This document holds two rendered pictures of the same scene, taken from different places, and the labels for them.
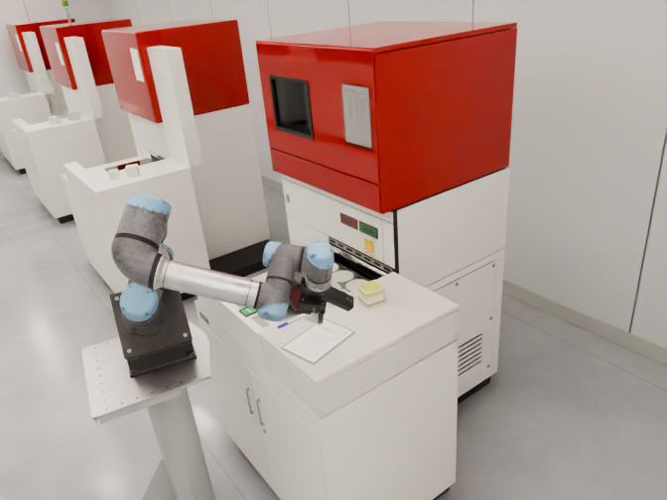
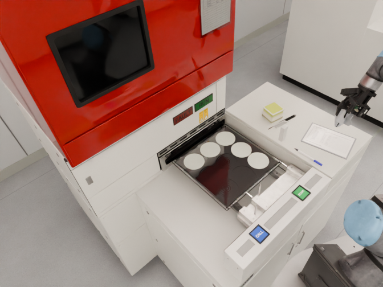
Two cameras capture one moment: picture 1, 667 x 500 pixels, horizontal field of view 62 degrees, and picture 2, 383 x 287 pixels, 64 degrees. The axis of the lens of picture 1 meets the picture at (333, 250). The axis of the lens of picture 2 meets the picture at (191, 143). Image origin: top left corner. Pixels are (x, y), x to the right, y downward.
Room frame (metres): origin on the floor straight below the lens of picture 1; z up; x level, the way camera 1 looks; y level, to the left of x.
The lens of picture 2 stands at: (2.21, 0.97, 2.03)
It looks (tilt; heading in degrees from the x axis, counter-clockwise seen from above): 47 degrees down; 266
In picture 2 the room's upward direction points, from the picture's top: 5 degrees counter-clockwise
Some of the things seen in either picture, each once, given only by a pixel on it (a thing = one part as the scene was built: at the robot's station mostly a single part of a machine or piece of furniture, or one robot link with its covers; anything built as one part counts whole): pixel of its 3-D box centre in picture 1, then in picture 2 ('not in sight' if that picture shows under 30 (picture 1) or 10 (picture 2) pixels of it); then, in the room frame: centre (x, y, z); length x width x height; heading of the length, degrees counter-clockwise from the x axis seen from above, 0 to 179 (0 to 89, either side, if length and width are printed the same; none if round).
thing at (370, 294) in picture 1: (370, 294); (272, 113); (1.72, -0.12, 1.00); 0.07 x 0.07 x 0.07; 23
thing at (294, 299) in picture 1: (321, 285); (225, 162); (1.99, 0.06, 0.90); 0.34 x 0.34 x 0.01; 34
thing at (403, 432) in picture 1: (323, 399); (246, 217); (1.87, 0.11, 0.41); 0.97 x 0.64 x 0.82; 34
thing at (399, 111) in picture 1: (382, 103); (97, 13); (2.45, -0.27, 1.52); 0.81 x 0.75 x 0.59; 34
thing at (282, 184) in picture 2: not in sight; (272, 197); (1.83, 0.27, 0.87); 0.36 x 0.08 x 0.03; 34
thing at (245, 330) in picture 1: (235, 313); (278, 221); (1.84, 0.40, 0.89); 0.55 x 0.09 x 0.14; 34
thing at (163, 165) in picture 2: (358, 267); (194, 140); (2.12, -0.10, 0.89); 0.44 x 0.02 x 0.10; 34
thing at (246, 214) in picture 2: not in sight; (248, 216); (1.96, 0.36, 0.89); 0.08 x 0.03 x 0.03; 124
